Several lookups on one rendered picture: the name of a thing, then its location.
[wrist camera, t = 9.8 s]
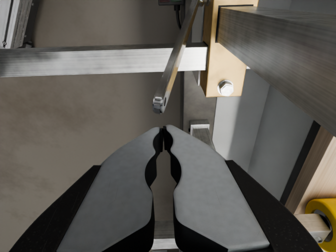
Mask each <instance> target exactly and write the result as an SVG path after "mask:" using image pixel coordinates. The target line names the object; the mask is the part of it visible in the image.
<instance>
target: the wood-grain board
mask: <svg viewBox="0 0 336 252"><path fill-rule="evenodd" d="M331 198H336V137H334V136H333V135H332V134H331V133H329V132H328V131H327V130H326V129H324V128H323V127H322V126H320V129H319V131H318V133H317V135H316V137H315V140H314V142H313V144H312V146H311V148H310V151H309V153H308V155H307V157H306V159H305V162H304V164H303V166H302V168H301V170H300V173H299V175H298V177H297V179H296V181H295V184H294V186H293V188H292V190H291V192H290V195H289V197H288V199H287V201H286V203H285V207H286V208H287V209H288V210H289V211H290V212H291V213H292V214H293V215H298V214H305V210H306V206H307V204H308V202H309V201H311V200H313V199H331Z"/></svg>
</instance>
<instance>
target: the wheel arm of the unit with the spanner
mask: <svg viewBox="0 0 336 252"><path fill-rule="evenodd" d="M174 45H175V43H157V44H126V45H96V46H65V47H35V48H5V49H0V78H1V77H30V76H60V75H89V74H118V73H148V72H164V70H165V68H166V65H167V63H168V60H169V58H170V55H171V53H172V50H173V47H174ZM207 52H208V46H207V45H206V44H205V43H204V42H187V43H186V46H185V49H184V52H183V55H182V58H181V61H180V65H179V68H178V71H206V65H207Z"/></svg>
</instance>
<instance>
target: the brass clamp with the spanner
mask: <svg viewBox="0 0 336 252"><path fill-rule="evenodd" d="M258 4H259V0H210V4H209V6H206V4H205V8H204V24H203V40H202V42H204V43H205V44H206V45H207V59H206V70H201V72H200V85H201V88H202V90H203V92H204V95H205V97H207V98H210V97H228V96H225V95H221V94H220V93H219V92H218V89H217V87H218V84H219V83H220V82H221V81H223V80H230V81H231V82H232V83H233V91H234V92H233V93H232V94H230V95H229V97H239V96H241V95H242V91H243V85H244V80H245V74H246V69H247V65H245V64H244V63H243V62H242V61H241V60H239V59H238V58H237V57H236V56H234V55H233V54H232V53H231V52H229V51H228V50H227V49H226V48H225V47H223V46H222V45H221V44H220V43H218V42H217V33H218V23H219V12H220V7H244V6H253V7H258Z"/></svg>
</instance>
